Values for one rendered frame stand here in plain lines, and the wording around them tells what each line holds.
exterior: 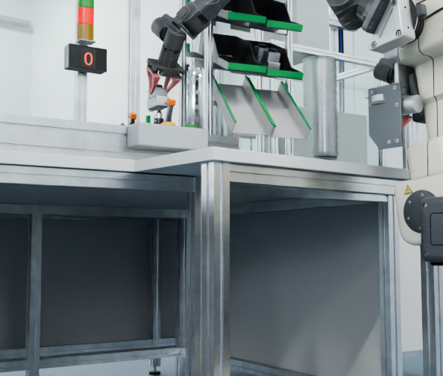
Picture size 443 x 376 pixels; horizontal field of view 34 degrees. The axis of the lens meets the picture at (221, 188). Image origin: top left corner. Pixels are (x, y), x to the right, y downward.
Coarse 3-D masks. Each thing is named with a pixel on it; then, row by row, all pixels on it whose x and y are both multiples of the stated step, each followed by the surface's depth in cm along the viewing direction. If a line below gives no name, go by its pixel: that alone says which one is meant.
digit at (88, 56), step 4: (84, 48) 214; (88, 48) 215; (92, 48) 215; (84, 52) 214; (88, 52) 215; (92, 52) 215; (84, 56) 214; (88, 56) 214; (92, 56) 215; (84, 60) 214; (88, 60) 214; (92, 60) 215; (84, 64) 214; (88, 64) 214; (92, 64) 215
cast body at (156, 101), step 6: (156, 90) 214; (162, 90) 215; (150, 96) 216; (156, 96) 213; (162, 96) 213; (150, 102) 216; (156, 102) 213; (162, 102) 213; (150, 108) 216; (156, 108) 217; (162, 108) 216
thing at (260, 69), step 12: (216, 36) 246; (228, 36) 248; (216, 48) 231; (228, 48) 249; (240, 48) 245; (216, 60) 230; (228, 60) 239; (240, 60) 244; (252, 60) 235; (252, 72) 225; (264, 72) 227
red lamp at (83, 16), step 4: (80, 8) 216; (84, 8) 215; (88, 8) 216; (80, 12) 216; (84, 12) 215; (88, 12) 216; (92, 12) 217; (80, 16) 216; (84, 16) 215; (88, 16) 216; (92, 16) 217; (80, 20) 215; (84, 20) 215; (88, 20) 215; (92, 20) 217; (92, 24) 217
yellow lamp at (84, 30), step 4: (80, 24) 215; (84, 24) 215; (88, 24) 215; (80, 28) 215; (84, 28) 215; (88, 28) 215; (92, 28) 217; (80, 32) 215; (84, 32) 215; (88, 32) 215; (92, 32) 217; (80, 36) 215; (84, 36) 215; (88, 36) 215; (92, 36) 217
